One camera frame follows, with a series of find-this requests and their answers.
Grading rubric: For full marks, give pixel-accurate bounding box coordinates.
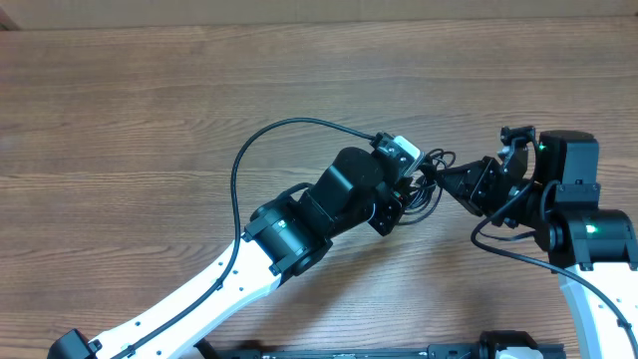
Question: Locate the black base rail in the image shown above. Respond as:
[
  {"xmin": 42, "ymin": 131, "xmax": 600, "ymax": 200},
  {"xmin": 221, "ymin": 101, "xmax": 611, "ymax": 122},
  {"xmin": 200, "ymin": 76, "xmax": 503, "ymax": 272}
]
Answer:
[{"xmin": 189, "ymin": 330, "xmax": 567, "ymax": 359}]

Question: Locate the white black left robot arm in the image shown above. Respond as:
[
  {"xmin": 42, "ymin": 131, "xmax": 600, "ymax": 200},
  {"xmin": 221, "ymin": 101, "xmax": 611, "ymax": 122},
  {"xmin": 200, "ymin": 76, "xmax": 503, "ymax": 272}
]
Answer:
[{"xmin": 48, "ymin": 144, "xmax": 424, "ymax": 358}]

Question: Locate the thick black USB-C cable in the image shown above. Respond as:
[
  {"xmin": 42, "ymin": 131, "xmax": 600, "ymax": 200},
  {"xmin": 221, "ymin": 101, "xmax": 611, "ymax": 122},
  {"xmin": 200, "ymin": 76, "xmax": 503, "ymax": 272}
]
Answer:
[{"xmin": 398, "ymin": 148, "xmax": 458, "ymax": 226}]

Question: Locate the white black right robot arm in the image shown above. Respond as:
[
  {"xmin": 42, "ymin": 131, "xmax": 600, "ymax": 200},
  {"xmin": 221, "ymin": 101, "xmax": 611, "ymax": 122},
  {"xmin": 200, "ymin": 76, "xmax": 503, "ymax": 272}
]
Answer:
[{"xmin": 424, "ymin": 127, "xmax": 637, "ymax": 358}]

